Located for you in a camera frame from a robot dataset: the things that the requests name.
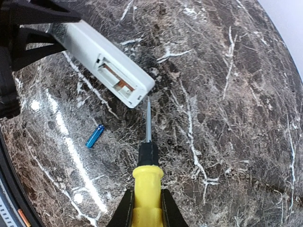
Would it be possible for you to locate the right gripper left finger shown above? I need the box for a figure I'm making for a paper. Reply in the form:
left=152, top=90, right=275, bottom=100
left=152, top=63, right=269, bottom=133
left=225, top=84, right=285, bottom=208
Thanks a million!
left=107, top=189, right=134, bottom=227

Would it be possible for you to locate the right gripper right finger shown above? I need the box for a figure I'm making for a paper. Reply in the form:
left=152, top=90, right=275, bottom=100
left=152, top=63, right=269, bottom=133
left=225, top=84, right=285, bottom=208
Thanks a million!
left=161, top=189, right=188, bottom=227

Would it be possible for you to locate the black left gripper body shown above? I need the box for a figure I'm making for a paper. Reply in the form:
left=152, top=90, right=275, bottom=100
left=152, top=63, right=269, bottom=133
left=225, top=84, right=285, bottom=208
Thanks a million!
left=0, top=0, right=21, bottom=118

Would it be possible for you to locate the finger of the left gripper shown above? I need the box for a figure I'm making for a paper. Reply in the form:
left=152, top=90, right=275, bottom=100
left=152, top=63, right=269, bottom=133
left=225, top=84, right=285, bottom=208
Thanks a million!
left=10, top=27, right=66, bottom=71
left=7, top=0, right=81, bottom=25

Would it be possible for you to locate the yellow handled screwdriver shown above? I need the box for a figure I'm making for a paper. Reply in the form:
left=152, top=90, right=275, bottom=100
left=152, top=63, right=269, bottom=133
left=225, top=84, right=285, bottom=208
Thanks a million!
left=132, top=99, right=163, bottom=227

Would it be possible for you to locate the white remote control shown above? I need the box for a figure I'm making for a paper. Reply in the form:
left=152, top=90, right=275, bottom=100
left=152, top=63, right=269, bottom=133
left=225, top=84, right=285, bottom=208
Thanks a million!
left=49, top=20, right=155, bottom=108

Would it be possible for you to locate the blue battery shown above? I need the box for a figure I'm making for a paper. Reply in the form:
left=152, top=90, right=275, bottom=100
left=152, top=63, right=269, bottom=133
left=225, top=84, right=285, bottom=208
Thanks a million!
left=85, top=124, right=105, bottom=148

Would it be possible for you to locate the orange battery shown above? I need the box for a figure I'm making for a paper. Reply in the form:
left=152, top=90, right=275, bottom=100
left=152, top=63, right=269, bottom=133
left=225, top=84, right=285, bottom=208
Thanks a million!
left=18, top=209, right=32, bottom=227

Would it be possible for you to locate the white slotted cable duct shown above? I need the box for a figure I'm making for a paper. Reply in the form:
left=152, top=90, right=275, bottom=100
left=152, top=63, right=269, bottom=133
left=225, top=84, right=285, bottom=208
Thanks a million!
left=0, top=187, right=17, bottom=227

